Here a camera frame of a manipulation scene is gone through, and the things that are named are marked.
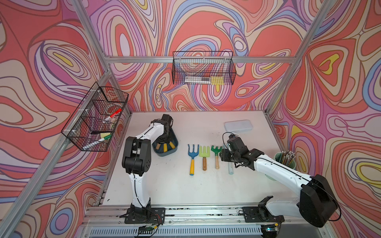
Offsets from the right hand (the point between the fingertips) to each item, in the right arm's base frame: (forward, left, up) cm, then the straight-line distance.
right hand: (225, 158), depth 86 cm
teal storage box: (+12, +42, -5) cm, 44 cm away
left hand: (+16, +36, -4) cm, 39 cm away
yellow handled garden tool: (+10, +36, -2) cm, 38 cm away
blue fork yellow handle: (+7, +19, -7) cm, 22 cm away
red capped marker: (+15, +60, +25) cm, 66 cm away
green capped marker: (+1, +68, +19) cm, 70 cm away
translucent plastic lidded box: (+28, -15, -5) cm, 33 cm away
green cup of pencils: (-6, -30, +9) cm, 32 cm away
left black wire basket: (+8, +70, +23) cm, 74 cm away
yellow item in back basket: (+40, +2, +27) cm, 48 cm away
